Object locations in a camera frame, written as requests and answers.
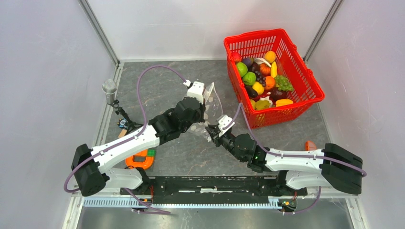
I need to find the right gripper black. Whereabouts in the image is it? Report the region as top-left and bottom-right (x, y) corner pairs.
(205, 124), (245, 163)

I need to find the clear dotted zip top bag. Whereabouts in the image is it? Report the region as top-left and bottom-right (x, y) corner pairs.
(188, 82), (223, 142)

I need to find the yellow orange lemon fruit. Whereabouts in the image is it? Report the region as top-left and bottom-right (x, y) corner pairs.
(264, 51), (277, 63)

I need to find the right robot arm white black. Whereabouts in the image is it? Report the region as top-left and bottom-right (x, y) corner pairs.
(205, 125), (364, 195)

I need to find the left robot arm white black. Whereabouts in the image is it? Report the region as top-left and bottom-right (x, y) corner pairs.
(68, 96), (205, 197)

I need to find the purple eggplant top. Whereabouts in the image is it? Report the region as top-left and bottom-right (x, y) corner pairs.
(241, 57), (254, 68)

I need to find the yellow green pepper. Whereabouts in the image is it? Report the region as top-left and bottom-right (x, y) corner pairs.
(255, 100), (272, 111)

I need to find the dark eggplant lower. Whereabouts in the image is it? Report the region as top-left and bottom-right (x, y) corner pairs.
(245, 85), (258, 99)

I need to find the green small block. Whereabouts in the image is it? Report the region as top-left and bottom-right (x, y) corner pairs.
(147, 149), (156, 157)

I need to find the yellow lemon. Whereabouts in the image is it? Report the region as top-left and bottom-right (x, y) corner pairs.
(252, 82), (265, 95)

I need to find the green wrinkled cabbage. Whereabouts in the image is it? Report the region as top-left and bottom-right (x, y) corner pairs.
(242, 72), (256, 86)

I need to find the yellow orange mango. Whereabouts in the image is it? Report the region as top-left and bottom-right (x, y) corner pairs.
(275, 99), (294, 107)

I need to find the dark red plum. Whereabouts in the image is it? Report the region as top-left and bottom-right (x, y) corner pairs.
(269, 87), (288, 102)

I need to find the orange letter e toy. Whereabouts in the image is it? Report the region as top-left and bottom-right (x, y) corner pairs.
(125, 149), (155, 170)

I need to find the green apple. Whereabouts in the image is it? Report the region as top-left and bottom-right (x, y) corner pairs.
(236, 62), (248, 78)

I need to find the dark purple grape bunch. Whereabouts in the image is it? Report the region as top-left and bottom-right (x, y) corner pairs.
(254, 71), (266, 87)

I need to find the red apple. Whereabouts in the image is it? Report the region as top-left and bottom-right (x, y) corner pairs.
(230, 52), (242, 63)

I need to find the orange tangerine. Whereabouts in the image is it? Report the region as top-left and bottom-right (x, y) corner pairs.
(264, 76), (276, 91)

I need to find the orange pumpkin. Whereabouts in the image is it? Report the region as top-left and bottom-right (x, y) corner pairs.
(259, 63), (271, 76)

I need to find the small orange object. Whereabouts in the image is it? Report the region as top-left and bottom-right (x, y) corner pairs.
(305, 141), (318, 151)

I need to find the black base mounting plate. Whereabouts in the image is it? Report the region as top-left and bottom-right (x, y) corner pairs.
(130, 176), (308, 204)

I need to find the grey microphone on stand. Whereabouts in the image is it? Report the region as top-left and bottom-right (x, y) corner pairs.
(102, 79), (142, 131)

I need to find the yellow banana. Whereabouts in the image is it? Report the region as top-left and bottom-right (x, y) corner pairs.
(271, 61), (277, 78)

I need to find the red plastic basket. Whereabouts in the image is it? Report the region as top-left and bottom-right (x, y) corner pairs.
(224, 29), (325, 128)

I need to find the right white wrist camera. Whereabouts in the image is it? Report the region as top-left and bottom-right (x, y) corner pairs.
(217, 114), (234, 137)

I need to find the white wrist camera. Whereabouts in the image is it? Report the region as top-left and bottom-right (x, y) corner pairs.
(217, 114), (234, 137)
(183, 80), (205, 104)

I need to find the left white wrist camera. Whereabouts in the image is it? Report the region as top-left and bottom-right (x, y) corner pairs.
(183, 80), (205, 104)

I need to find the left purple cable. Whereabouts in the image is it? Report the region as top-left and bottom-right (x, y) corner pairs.
(64, 65), (191, 194)

